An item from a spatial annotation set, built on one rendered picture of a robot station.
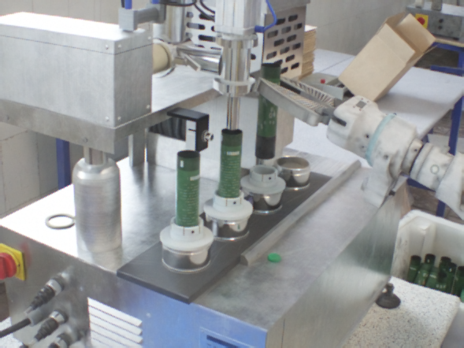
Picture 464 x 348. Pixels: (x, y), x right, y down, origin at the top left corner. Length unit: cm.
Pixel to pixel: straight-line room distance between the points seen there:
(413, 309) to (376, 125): 56
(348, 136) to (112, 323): 43
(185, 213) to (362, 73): 185
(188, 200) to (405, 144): 31
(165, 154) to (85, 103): 39
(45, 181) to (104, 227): 194
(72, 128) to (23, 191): 190
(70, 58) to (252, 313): 41
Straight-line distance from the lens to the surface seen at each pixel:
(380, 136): 97
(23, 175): 281
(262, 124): 106
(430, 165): 96
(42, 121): 98
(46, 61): 96
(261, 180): 108
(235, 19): 91
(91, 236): 99
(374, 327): 135
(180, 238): 91
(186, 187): 89
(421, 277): 193
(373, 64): 266
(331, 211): 115
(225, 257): 97
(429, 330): 138
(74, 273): 102
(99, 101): 90
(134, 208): 113
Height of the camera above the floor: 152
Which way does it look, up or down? 22 degrees down
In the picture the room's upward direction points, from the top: 3 degrees clockwise
